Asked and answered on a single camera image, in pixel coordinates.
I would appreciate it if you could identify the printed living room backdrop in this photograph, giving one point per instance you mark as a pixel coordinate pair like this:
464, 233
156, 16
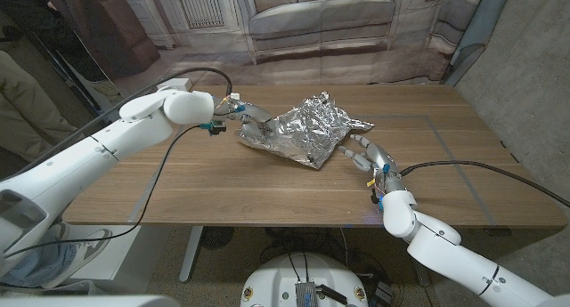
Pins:
311, 35

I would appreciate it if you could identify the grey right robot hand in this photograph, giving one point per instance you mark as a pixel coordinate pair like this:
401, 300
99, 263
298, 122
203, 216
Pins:
380, 162

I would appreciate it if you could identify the white table leg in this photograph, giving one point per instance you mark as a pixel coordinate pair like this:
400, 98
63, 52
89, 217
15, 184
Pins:
190, 253

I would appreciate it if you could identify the blue-grey backdrop pole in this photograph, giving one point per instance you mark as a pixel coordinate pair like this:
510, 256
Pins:
481, 26

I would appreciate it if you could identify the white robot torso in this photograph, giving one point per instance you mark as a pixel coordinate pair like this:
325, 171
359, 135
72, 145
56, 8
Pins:
276, 280

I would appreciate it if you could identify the white power strip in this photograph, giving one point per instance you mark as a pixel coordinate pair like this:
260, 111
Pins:
180, 81

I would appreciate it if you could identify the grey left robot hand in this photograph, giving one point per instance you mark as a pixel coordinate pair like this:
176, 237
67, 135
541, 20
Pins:
254, 113

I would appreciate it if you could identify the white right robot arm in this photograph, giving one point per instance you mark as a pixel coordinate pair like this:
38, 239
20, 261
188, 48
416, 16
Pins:
445, 249

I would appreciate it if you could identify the aluminum foil sheet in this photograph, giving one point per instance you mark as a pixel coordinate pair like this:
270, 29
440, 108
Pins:
307, 129

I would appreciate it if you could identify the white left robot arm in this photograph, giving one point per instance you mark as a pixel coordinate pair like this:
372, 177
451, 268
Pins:
89, 160

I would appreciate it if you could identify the white floor mat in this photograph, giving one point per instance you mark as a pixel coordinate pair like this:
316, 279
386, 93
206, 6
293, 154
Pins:
142, 253

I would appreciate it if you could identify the black round floor fan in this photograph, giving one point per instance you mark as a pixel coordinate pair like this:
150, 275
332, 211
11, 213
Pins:
217, 236

